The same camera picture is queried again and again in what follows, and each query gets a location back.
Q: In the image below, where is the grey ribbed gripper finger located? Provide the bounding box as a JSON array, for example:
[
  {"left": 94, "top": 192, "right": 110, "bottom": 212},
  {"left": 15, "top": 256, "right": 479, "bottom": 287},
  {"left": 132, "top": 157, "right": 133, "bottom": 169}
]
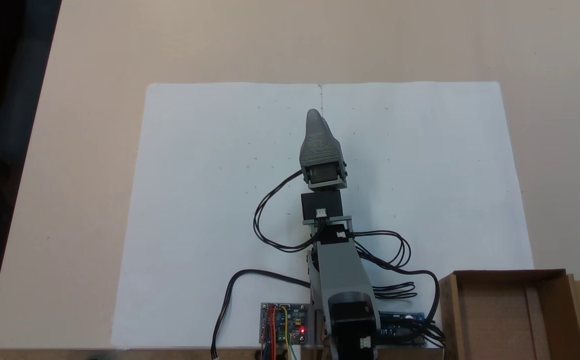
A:
[{"left": 299, "top": 108, "right": 345, "bottom": 167}]

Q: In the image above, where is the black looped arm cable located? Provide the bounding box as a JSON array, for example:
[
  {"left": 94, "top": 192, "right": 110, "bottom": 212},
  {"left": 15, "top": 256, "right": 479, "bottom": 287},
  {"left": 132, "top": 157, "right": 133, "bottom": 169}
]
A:
[{"left": 346, "top": 230, "right": 445, "bottom": 348}]

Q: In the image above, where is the brown cardboard box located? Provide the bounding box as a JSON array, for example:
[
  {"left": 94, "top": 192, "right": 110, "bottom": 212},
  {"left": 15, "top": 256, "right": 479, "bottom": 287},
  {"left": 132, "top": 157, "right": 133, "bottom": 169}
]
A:
[{"left": 438, "top": 269, "right": 580, "bottom": 360}]

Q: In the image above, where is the yellow jumper wire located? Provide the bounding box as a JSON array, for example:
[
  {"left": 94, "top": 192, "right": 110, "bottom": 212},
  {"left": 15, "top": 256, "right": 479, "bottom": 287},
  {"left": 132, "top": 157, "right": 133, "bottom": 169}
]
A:
[{"left": 282, "top": 306, "right": 298, "bottom": 360}]

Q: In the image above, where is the long black power cable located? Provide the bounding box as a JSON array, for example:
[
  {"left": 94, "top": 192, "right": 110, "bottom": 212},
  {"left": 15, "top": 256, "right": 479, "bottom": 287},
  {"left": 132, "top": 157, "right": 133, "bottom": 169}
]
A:
[{"left": 211, "top": 269, "right": 313, "bottom": 360}]

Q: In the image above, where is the black cable bundle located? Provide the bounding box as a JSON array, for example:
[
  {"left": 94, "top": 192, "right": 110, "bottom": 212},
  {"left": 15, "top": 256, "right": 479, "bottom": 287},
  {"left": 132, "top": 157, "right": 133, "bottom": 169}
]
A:
[{"left": 371, "top": 281, "right": 418, "bottom": 301}]

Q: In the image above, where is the circuit board with coloured wires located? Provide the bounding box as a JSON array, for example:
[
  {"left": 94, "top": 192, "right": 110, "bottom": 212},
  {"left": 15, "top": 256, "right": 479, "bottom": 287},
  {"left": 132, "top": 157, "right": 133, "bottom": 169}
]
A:
[{"left": 259, "top": 302, "right": 309, "bottom": 346}]

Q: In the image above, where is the blue circuit board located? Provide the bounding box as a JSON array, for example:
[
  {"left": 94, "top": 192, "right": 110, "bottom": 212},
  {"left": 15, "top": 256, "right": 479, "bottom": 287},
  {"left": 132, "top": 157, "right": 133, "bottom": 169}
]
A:
[{"left": 375, "top": 312, "right": 429, "bottom": 347}]

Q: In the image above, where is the orange jumper wire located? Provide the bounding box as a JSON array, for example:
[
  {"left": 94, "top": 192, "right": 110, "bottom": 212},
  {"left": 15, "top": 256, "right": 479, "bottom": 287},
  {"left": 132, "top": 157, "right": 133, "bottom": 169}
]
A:
[{"left": 269, "top": 305, "right": 278, "bottom": 360}]

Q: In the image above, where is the large white paper sheet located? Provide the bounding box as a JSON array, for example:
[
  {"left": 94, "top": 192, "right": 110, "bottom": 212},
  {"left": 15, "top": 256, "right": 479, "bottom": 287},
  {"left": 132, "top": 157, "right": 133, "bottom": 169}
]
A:
[{"left": 111, "top": 81, "right": 535, "bottom": 350}]

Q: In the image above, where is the black looped gripper cable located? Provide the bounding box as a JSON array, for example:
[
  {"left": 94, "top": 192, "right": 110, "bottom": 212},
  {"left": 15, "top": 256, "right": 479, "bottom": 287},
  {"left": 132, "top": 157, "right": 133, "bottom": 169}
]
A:
[{"left": 253, "top": 170, "right": 323, "bottom": 253}]

